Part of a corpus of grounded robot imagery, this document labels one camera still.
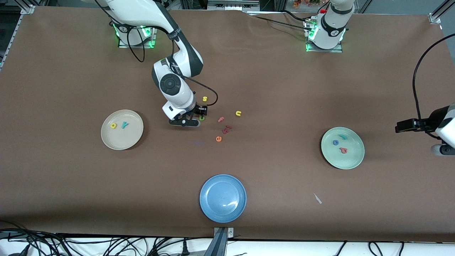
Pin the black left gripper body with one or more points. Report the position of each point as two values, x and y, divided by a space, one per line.
423 124

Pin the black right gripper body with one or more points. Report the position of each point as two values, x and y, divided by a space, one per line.
196 111

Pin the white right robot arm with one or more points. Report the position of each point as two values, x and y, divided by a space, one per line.
170 85

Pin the pale green round plate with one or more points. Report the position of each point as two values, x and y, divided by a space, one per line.
352 156

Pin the beige brown round plate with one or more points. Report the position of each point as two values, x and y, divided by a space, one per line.
122 138

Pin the blue round plate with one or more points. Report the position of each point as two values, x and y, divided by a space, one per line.
223 198

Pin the brown table cover sheet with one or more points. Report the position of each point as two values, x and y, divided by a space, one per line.
284 71

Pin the white tape scrap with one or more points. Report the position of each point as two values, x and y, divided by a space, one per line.
317 198

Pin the black power plug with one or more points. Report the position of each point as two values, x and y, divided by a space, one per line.
185 249

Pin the orange artificial flowers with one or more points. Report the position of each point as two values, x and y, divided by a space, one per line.
305 3

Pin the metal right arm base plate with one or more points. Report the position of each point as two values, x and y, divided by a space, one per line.
137 46

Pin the silver corner bracket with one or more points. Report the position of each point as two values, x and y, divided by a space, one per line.
27 9
435 18

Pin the silver metal frame device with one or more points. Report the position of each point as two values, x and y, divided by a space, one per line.
233 4

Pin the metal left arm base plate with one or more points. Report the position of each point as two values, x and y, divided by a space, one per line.
325 50

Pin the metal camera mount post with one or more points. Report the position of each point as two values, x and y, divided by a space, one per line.
222 241

